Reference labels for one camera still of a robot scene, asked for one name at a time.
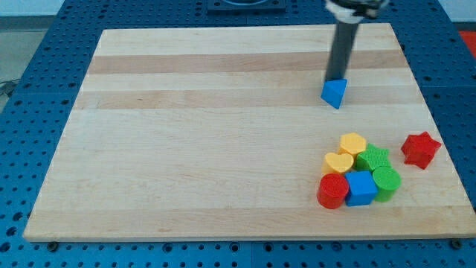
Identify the wooden board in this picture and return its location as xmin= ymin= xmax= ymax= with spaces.
xmin=23 ymin=23 xmax=475 ymax=242

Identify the yellow heart block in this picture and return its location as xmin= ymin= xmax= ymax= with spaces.
xmin=321 ymin=153 xmax=354 ymax=174

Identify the yellow hexagon block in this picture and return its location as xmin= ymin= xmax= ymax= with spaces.
xmin=338 ymin=133 xmax=367 ymax=158

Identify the blue cube block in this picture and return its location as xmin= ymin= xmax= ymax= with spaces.
xmin=344 ymin=171 xmax=378 ymax=206

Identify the green cylinder block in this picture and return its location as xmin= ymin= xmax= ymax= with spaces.
xmin=372 ymin=167 xmax=402 ymax=202

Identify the blue triangle block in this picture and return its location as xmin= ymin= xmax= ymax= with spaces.
xmin=321 ymin=79 xmax=347 ymax=109

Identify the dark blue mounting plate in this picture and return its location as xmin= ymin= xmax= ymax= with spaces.
xmin=207 ymin=0 xmax=286 ymax=13

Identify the red cylinder block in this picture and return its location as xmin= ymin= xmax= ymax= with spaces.
xmin=316 ymin=173 xmax=350 ymax=209

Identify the white and black end effector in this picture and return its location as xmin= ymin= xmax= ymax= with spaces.
xmin=325 ymin=0 xmax=389 ymax=19

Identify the green star block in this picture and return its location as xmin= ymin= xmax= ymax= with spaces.
xmin=353 ymin=143 xmax=391 ymax=172

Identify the red star block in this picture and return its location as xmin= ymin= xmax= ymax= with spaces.
xmin=401 ymin=132 xmax=442 ymax=170

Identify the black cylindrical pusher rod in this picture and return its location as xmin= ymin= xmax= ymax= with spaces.
xmin=325 ymin=21 xmax=359 ymax=81

